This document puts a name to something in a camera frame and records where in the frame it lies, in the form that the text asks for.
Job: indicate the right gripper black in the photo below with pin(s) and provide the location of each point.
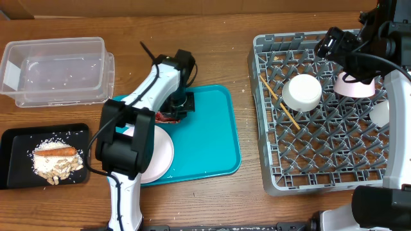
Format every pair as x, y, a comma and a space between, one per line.
344, 44

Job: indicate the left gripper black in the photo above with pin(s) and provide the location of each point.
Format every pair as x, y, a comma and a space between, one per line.
169, 110

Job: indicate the red snack wrapper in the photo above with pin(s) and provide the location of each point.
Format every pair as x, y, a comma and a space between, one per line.
162, 118

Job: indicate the pink bowl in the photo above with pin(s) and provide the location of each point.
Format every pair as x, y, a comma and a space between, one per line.
353, 90

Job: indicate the white plate with food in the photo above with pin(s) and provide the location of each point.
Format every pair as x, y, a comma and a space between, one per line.
162, 158

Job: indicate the white bowl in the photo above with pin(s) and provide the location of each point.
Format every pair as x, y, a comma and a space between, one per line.
302, 93

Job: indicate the white cup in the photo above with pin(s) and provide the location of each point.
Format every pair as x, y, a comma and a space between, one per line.
379, 114

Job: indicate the wooden chopstick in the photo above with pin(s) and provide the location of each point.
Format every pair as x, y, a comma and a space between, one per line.
280, 103

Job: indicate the orange carrot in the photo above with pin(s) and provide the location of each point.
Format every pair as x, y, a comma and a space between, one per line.
57, 152

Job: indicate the peanuts and rice food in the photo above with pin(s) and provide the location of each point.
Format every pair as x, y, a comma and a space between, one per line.
55, 169

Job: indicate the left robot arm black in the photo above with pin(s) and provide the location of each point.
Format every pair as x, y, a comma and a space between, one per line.
125, 141

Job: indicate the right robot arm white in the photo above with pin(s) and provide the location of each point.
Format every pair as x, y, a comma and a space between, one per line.
386, 207

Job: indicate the grey dishwasher rack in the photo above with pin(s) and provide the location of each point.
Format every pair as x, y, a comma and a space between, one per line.
338, 146

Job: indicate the teal serving tray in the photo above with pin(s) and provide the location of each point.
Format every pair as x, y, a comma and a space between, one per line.
206, 142

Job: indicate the clear plastic bin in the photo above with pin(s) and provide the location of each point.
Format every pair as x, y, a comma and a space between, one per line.
16, 54

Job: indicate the black plastic tray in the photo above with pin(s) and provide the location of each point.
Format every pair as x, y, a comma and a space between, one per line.
18, 147

